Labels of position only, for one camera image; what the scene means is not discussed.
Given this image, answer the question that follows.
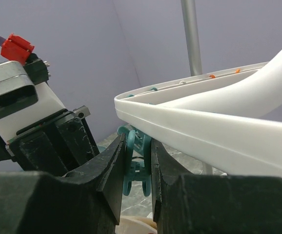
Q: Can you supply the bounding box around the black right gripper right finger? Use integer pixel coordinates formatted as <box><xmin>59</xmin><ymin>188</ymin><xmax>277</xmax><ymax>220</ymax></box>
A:
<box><xmin>151</xmin><ymin>140</ymin><xmax>282</xmax><ymax>234</ymax></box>

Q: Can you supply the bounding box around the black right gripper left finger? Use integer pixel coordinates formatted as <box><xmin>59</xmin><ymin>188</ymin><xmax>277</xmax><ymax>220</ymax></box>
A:
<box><xmin>0</xmin><ymin>135</ymin><xmax>126</xmax><ymax>234</ymax></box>

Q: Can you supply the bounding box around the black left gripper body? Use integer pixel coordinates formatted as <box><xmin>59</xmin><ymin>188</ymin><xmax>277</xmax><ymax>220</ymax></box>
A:
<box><xmin>8</xmin><ymin>106</ymin><xmax>100</xmax><ymax>176</ymax></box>

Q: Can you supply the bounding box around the orange underwear beige waistband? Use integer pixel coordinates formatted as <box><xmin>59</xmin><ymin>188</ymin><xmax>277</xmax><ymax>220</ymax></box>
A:
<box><xmin>115</xmin><ymin>215</ymin><xmax>158</xmax><ymax>234</ymax></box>

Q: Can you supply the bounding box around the teal front clothes peg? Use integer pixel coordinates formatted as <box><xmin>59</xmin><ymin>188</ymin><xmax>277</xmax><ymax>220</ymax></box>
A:
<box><xmin>117</xmin><ymin>126</ymin><xmax>152</xmax><ymax>197</ymax></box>

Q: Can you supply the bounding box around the white oval clip hanger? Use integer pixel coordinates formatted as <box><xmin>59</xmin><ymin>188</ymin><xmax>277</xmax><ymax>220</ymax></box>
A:
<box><xmin>114</xmin><ymin>49</ymin><xmax>282</xmax><ymax>178</ymax></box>

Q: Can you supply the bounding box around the white drying rack stand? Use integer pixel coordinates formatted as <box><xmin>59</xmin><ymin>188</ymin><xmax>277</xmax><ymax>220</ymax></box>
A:
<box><xmin>181</xmin><ymin>0</ymin><xmax>202</xmax><ymax>76</ymax></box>

